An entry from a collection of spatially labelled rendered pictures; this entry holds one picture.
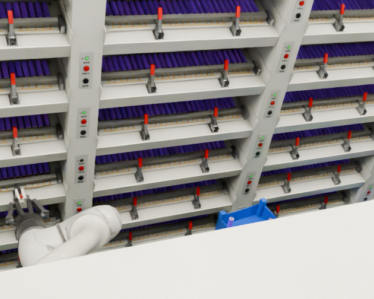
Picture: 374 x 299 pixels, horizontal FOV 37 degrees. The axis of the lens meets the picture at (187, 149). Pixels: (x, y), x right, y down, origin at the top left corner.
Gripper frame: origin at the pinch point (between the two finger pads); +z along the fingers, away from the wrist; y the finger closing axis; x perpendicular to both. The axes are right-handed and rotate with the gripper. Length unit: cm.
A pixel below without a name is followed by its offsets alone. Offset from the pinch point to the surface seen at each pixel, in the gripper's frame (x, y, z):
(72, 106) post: 30.8, 17.0, -2.5
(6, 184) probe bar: 0.0, -3.3, 10.3
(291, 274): 80, -7, -149
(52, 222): -21.0, 12.3, 14.5
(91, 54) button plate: 48, 22, -7
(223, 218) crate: -11, 66, -17
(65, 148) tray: 14.4, 15.6, 3.0
